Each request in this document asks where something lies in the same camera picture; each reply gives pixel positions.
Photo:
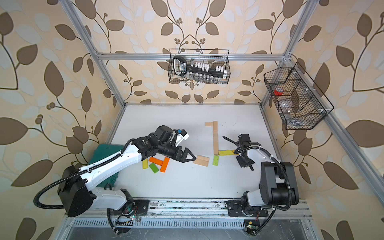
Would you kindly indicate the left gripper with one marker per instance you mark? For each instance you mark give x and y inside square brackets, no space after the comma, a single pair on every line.
[182,158]

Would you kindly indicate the dark green block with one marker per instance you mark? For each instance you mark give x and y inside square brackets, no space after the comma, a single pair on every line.
[154,168]

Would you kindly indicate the red cup in basket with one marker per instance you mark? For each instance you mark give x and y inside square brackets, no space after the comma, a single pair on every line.
[278,91]

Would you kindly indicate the side wire basket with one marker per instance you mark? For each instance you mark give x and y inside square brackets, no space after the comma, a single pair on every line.
[304,103]

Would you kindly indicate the light green small block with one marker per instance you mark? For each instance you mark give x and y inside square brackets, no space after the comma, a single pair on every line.
[216,160]

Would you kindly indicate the wood long block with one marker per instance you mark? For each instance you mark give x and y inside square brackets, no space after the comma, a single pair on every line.
[215,126]
[215,136]
[201,162]

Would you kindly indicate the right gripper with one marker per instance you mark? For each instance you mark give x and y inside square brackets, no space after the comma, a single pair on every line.
[241,163]

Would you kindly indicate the yellow-green long block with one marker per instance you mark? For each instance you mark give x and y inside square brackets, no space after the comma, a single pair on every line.
[227,153]

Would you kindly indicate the back wire basket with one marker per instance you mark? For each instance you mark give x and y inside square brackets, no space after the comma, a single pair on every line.
[210,55]

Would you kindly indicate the orange long block flat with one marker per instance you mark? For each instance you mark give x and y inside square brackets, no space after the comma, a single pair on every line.
[155,161]

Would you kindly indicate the black socket tool set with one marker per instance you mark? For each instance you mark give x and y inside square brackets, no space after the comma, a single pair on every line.
[186,67]

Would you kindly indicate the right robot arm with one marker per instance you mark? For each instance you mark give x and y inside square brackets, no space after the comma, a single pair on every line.
[277,190]

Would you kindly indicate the wood long block vertical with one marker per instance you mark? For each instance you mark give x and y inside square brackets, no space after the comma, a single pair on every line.
[216,148]

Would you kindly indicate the yellow long block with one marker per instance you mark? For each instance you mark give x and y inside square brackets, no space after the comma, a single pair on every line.
[145,164]

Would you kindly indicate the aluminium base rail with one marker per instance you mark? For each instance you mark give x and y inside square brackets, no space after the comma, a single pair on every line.
[189,213]

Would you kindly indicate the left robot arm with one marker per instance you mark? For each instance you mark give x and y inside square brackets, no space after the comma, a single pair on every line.
[76,191]

